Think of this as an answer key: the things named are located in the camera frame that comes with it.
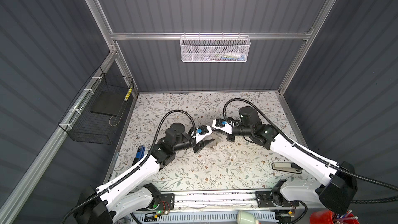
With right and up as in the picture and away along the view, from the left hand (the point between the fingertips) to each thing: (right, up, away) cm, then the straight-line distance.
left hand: (211, 133), depth 71 cm
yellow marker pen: (-44, +17, +10) cm, 48 cm away
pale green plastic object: (+13, -33, -8) cm, 37 cm away
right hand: (+3, +2, +3) cm, 4 cm away
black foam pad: (-51, +14, +6) cm, 53 cm away
